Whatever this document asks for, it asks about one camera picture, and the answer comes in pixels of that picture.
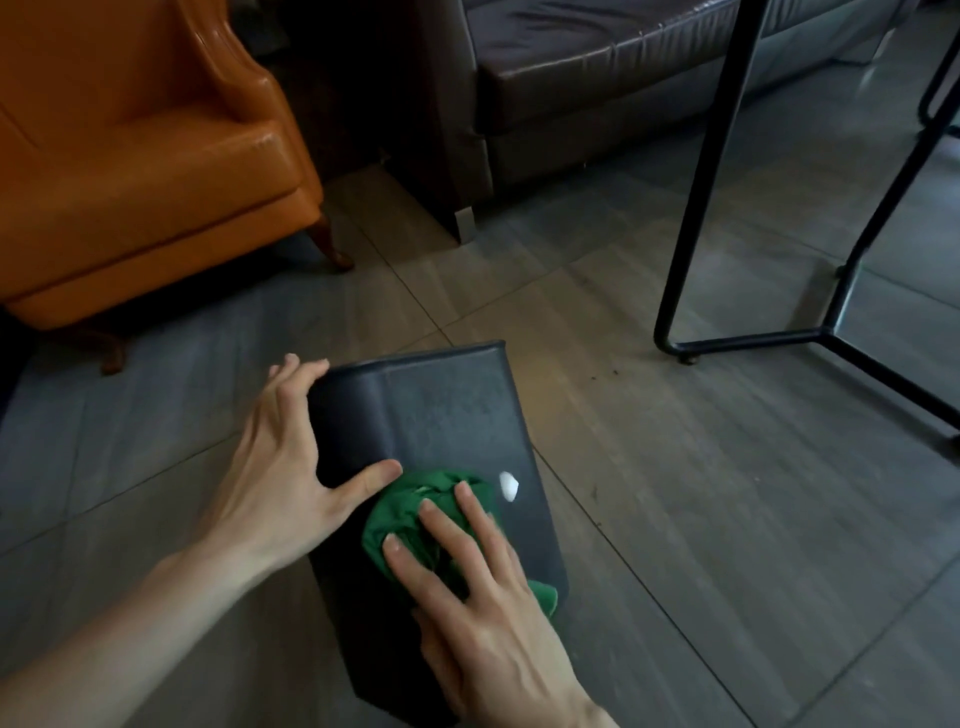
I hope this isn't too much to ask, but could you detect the black leather tablet case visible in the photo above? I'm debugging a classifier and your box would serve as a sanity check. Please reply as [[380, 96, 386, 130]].
[[307, 341, 570, 728]]

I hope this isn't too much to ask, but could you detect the orange leather armchair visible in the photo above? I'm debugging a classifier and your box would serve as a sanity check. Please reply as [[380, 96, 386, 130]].
[[0, 0, 356, 376]]

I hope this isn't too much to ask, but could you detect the person's left hand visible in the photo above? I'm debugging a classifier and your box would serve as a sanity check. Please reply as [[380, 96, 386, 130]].
[[196, 354, 405, 580]]

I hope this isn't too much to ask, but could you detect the person's right hand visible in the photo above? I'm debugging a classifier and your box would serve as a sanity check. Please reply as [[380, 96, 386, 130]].
[[382, 481, 603, 728]]

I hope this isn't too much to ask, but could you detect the green cleaning cloth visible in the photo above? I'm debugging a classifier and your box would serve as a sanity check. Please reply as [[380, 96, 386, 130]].
[[361, 468, 561, 621]]

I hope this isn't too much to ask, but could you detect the person's left forearm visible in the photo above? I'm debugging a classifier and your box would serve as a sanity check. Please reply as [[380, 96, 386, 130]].
[[0, 534, 265, 728]]

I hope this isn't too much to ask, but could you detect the black metal chair frame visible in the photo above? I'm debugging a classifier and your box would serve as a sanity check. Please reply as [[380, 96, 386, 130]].
[[918, 30, 960, 141]]

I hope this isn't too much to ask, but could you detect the dark brown leather sofa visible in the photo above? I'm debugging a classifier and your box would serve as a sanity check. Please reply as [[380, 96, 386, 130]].
[[390, 0, 920, 246]]

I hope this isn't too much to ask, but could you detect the black metal table frame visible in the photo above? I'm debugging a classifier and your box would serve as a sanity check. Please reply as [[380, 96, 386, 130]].
[[653, 0, 960, 453]]

